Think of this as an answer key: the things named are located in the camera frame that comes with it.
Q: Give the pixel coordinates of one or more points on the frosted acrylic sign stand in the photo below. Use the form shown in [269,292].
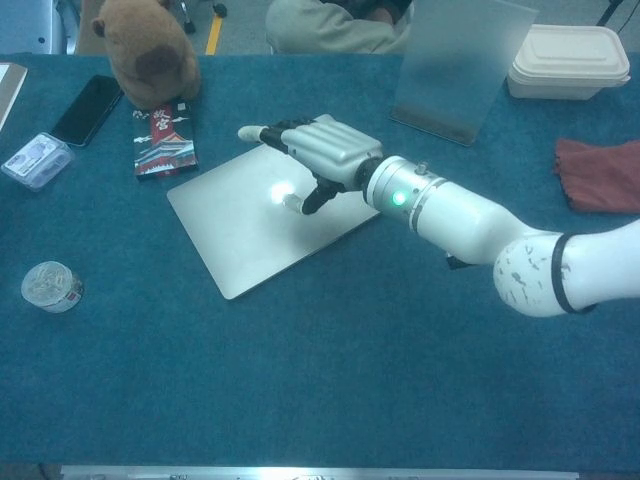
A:
[450,75]

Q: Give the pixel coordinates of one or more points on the person in beige clothes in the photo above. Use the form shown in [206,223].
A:
[320,30]

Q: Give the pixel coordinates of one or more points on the black red palace print box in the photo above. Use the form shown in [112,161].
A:
[165,147]

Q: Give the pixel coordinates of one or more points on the brown capybara plush toy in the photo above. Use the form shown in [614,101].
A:
[145,50]

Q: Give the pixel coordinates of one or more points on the clear round paper clip jar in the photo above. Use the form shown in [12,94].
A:
[50,287]

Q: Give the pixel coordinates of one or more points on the teal tablecloth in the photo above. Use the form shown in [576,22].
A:
[150,390]

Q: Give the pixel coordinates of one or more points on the clear plastic case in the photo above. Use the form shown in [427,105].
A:
[37,162]

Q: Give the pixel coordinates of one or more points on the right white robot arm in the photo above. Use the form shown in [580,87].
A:
[450,220]

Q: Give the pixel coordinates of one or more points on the aluminium rail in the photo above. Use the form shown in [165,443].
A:
[300,474]

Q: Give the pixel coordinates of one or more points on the light wooden board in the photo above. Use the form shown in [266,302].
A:
[10,85]

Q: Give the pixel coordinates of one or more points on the black smartphone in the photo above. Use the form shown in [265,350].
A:
[87,111]

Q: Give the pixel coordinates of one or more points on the red cloth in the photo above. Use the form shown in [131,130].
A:
[600,175]

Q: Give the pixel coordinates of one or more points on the silver laptop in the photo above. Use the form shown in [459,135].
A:
[240,245]

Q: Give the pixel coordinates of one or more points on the grey metal cabinet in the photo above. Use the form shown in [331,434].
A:
[30,25]

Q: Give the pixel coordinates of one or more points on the white lidded food container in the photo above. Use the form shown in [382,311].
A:
[565,65]

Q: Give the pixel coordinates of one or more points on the black tripod leg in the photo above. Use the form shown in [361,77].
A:
[606,12]

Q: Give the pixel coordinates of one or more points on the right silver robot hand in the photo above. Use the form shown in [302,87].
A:
[332,147]

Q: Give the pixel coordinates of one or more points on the black chair caster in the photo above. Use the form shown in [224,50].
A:
[219,8]
[189,24]

